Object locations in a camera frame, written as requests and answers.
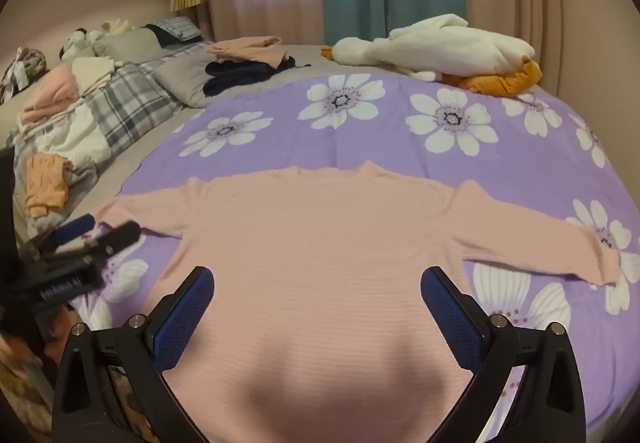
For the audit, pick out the floral patterned cloth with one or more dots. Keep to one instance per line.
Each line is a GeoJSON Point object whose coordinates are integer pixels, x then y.
{"type": "Point", "coordinates": [25, 70]}

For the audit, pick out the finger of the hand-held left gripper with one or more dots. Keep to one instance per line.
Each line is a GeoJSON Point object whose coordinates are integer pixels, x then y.
{"type": "Point", "coordinates": [75, 228]}
{"type": "Point", "coordinates": [117, 235]}

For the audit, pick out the plaid quilt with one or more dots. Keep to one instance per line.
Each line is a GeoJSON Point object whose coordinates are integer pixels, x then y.
{"type": "Point", "coordinates": [120, 103]}

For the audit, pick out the orange printed garment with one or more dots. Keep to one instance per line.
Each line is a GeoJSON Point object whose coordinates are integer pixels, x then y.
{"type": "Point", "coordinates": [45, 183]}

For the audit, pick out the white plush goose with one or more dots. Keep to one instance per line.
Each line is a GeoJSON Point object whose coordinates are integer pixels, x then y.
{"type": "Point", "coordinates": [450, 48]}

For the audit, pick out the navy garment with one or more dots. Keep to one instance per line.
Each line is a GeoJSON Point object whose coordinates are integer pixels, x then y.
{"type": "Point", "coordinates": [235, 73]}

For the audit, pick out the grey pillow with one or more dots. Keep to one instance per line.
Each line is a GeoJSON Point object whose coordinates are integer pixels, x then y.
{"type": "Point", "coordinates": [130, 45]}
{"type": "Point", "coordinates": [185, 78]}

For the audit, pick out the cream plush toy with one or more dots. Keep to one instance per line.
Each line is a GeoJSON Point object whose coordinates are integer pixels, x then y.
{"type": "Point", "coordinates": [119, 26]}

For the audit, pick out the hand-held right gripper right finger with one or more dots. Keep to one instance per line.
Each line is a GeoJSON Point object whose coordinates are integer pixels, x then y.
{"type": "Point", "coordinates": [450, 318]}

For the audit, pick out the cream cloth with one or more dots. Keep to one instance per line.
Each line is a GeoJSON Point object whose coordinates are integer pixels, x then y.
{"type": "Point", "coordinates": [92, 70]}

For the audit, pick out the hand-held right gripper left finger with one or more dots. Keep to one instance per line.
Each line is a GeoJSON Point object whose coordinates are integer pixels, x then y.
{"type": "Point", "coordinates": [182, 323]}

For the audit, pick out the pink striped sweater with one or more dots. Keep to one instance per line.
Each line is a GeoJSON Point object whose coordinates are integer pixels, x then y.
{"type": "Point", "coordinates": [320, 248]}

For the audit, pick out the crumpled pink garment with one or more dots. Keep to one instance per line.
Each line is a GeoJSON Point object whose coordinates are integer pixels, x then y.
{"type": "Point", "coordinates": [52, 90]}

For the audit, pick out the purple floral blanket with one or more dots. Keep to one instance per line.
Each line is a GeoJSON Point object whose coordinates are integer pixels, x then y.
{"type": "Point", "coordinates": [390, 138]}

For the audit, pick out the black and white plush toy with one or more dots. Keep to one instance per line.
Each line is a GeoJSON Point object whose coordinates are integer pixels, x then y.
{"type": "Point", "coordinates": [80, 43]}

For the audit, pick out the folded pink garment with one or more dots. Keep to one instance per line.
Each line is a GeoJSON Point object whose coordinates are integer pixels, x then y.
{"type": "Point", "coordinates": [250, 50]}

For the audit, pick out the striped pillow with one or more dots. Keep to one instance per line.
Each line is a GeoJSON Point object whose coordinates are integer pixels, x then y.
{"type": "Point", "coordinates": [177, 29]}

